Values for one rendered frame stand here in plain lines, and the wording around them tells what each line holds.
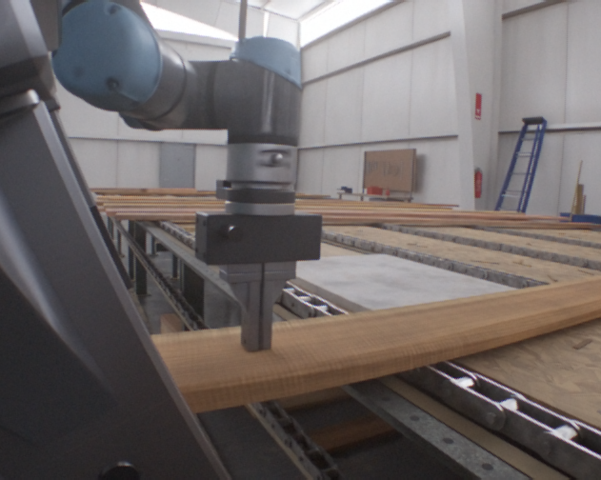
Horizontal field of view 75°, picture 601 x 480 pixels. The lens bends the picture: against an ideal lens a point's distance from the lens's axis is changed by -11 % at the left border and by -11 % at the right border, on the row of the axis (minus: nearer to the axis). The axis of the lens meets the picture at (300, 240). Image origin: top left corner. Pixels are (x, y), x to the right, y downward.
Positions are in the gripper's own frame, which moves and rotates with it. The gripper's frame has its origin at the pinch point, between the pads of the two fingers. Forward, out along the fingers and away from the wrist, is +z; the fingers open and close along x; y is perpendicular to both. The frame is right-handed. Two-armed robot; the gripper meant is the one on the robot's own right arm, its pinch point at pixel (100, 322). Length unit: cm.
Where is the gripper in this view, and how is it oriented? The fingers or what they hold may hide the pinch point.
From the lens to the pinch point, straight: 13.7
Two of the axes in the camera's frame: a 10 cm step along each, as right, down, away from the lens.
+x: 4.9, 2.6, -8.3
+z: 2.4, 8.7, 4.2
